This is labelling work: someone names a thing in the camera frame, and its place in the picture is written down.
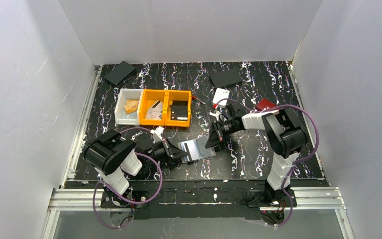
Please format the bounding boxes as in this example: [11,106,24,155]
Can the grey card holder blue inside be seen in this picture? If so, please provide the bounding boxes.
[178,135,216,164]

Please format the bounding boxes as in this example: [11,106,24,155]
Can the black cards in orange bin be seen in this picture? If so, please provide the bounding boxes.
[170,101,188,121]

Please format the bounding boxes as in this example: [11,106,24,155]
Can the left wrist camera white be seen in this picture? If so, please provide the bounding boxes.
[150,126,164,144]

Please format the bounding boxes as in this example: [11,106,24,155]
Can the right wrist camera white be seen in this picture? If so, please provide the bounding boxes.
[209,105,228,122]

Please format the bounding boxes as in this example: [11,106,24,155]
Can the black card case far centre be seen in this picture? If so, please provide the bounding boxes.
[209,69,243,89]

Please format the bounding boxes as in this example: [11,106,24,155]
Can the white card holder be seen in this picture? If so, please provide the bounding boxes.
[212,88,230,108]

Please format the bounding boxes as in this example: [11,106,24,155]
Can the silver cards in orange bin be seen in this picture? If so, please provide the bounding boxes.
[146,101,163,120]

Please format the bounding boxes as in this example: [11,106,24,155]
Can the black card case far left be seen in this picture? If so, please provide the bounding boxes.
[103,61,136,87]

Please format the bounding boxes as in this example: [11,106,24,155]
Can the white plastic bin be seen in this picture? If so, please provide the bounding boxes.
[114,89,144,125]

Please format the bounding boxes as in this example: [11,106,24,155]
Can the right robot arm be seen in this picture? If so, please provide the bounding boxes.
[205,102,308,198]

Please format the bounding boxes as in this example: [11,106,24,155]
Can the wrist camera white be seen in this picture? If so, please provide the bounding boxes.
[209,105,228,122]
[150,126,164,144]

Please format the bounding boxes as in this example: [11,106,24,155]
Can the red handled small tool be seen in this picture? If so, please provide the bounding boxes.
[191,95,206,105]

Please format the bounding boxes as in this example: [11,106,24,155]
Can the orange double bin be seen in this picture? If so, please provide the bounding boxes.
[140,89,192,127]

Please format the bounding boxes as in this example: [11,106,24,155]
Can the black card case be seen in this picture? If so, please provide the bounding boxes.
[103,61,136,87]
[209,69,243,89]

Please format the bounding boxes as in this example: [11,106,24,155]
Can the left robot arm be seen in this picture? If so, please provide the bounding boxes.
[83,126,188,195]

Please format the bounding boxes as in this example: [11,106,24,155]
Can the red card holder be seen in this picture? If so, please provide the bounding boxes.
[256,98,277,111]

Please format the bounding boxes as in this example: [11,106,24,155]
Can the tan cards in white bin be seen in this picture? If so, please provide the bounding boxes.
[123,100,140,114]

